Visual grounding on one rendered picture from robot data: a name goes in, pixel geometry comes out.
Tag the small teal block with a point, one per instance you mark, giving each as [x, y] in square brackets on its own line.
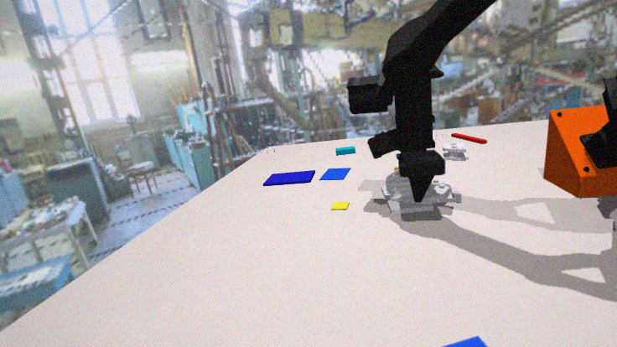
[347, 150]

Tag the red flat bar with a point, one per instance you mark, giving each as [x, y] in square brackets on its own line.
[468, 138]

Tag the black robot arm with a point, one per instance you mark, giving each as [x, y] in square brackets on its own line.
[409, 66]

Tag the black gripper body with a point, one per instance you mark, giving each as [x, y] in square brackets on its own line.
[417, 161]

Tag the yellow flat tile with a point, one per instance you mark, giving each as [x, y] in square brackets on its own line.
[340, 206]

